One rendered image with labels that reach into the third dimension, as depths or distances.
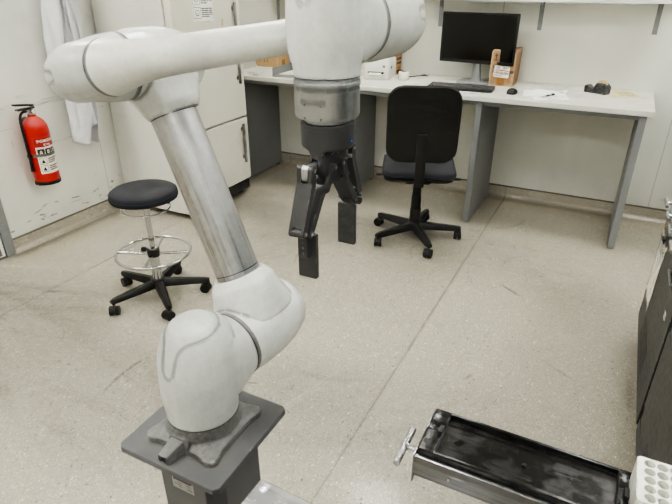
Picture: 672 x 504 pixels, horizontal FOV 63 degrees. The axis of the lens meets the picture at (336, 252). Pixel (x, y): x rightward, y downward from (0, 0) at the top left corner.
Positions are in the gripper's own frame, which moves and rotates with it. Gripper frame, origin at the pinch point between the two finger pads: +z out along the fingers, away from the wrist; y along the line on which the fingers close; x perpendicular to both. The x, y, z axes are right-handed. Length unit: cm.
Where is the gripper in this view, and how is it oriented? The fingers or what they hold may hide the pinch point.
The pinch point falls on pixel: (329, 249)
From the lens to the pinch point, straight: 84.5
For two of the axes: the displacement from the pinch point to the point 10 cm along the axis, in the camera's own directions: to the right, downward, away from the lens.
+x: 8.9, 2.0, -4.1
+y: -4.5, 4.0, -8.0
